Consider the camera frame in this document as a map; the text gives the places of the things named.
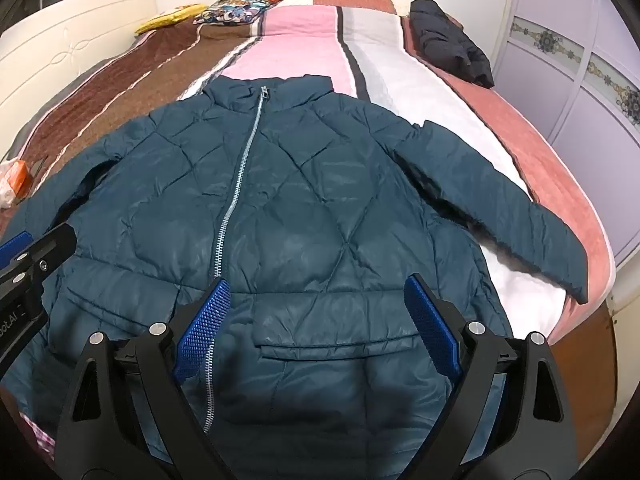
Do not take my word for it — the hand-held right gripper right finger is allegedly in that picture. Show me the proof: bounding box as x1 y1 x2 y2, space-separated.
400 274 583 480

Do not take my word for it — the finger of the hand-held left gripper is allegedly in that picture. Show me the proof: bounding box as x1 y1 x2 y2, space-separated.
0 231 36 275
20 223 77 286

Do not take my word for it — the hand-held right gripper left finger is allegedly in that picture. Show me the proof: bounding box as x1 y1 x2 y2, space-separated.
52 279 236 480

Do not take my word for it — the teal quilted puffer jacket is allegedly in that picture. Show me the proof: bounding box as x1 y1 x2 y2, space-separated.
0 74 591 480

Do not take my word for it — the orange and white plastic bag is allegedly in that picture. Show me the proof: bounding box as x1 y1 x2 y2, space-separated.
0 157 35 211

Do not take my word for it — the cream wooden headboard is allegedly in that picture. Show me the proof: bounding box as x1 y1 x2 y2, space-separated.
0 0 161 161

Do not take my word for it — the yellow pillow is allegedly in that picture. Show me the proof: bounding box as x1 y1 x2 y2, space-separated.
135 4 208 36

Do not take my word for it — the lilac wardrobe with floral trim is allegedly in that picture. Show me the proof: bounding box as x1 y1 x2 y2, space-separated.
487 0 640 266

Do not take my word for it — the black puffer jacket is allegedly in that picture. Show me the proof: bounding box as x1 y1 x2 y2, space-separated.
409 0 496 88

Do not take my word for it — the striped bed blanket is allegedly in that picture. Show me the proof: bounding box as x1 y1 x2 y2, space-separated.
0 0 616 480

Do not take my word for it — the colourful printed pillow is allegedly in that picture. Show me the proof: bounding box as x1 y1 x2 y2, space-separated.
192 0 286 26

